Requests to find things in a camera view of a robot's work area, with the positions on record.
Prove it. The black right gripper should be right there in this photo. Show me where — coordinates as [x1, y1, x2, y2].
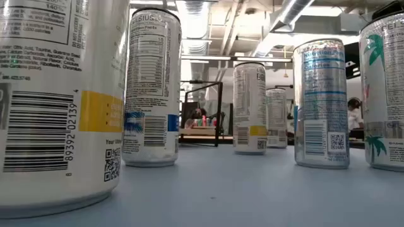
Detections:
[343, 42, 360, 80]

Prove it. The blue silver Red Bull can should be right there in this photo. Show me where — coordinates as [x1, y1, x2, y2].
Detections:
[292, 38, 350, 170]

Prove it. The white Celsius can yellow band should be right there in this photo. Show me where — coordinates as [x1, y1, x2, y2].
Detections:
[0, 0, 131, 219]
[232, 62, 268, 156]

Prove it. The white Celsius can blue band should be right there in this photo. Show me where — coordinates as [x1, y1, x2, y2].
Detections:
[122, 7, 183, 168]

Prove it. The white Celsius Peach Vibe can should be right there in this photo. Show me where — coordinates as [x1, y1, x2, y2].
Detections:
[266, 88, 288, 149]
[359, 12, 404, 173]

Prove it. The person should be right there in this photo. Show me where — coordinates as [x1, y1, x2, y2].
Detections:
[347, 97, 364, 140]
[184, 107, 209, 129]

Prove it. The long ceiling light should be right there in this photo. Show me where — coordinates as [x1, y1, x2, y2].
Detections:
[181, 55, 233, 61]
[236, 57, 293, 62]

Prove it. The blue table mat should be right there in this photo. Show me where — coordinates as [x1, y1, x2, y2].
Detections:
[0, 143, 404, 227]

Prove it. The grey rectangular air duct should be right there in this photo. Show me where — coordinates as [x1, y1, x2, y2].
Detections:
[270, 13, 361, 36]

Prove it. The yellow hanging cord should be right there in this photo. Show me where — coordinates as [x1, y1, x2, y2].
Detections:
[283, 45, 289, 79]

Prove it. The black table frame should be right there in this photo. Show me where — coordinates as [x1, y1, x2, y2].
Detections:
[178, 134, 367, 149]

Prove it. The silver round air duct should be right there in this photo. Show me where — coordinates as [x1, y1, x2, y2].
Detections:
[251, 0, 316, 58]

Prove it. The wooden shelf black metal frame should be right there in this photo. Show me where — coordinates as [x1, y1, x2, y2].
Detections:
[178, 80, 225, 148]

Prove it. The silver ribbed air duct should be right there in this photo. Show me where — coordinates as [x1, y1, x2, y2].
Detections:
[175, 0, 211, 83]

